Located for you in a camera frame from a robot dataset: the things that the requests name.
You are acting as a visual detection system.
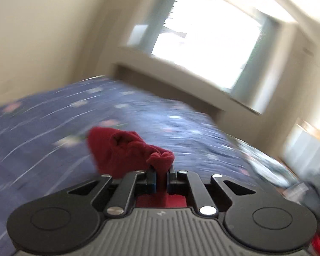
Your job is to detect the light blue curtain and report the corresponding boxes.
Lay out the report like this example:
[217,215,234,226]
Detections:
[127,0,183,57]
[230,16,281,116]

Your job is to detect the wooden furniture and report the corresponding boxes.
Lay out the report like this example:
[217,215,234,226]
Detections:
[284,119,320,175]

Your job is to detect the beige headboard cabinet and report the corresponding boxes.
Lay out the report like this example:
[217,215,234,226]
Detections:
[111,47,263,131]

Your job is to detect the light floral cloth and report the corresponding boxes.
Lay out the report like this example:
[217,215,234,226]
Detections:
[227,137,298,191]

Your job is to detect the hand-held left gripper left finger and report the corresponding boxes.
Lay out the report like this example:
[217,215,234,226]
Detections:
[67,165,158,218]

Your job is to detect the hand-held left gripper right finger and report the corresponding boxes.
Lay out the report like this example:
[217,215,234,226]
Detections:
[166,165,256,217]

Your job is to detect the bright window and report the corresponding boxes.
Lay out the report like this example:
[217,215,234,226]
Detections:
[151,0,262,90]

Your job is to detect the blue floral quilt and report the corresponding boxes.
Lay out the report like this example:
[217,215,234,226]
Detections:
[0,75,296,251]

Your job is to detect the red sweater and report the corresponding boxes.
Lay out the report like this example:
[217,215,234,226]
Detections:
[86,127,189,209]

